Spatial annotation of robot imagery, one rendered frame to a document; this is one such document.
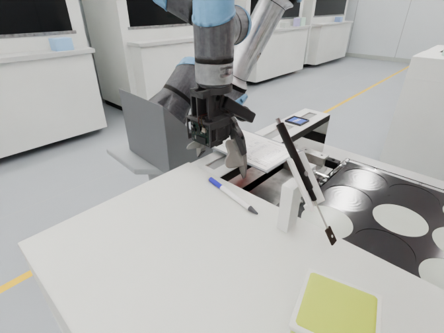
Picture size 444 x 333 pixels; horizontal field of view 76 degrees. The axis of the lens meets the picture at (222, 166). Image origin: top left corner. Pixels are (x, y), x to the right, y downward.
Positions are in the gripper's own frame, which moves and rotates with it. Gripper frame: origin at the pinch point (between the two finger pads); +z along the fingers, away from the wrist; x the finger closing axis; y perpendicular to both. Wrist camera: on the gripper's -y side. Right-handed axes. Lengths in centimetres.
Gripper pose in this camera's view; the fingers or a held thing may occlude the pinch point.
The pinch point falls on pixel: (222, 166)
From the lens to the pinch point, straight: 67.7
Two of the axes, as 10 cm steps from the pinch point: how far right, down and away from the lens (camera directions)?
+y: -6.8, 3.7, -6.3
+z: 0.0, 8.7, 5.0
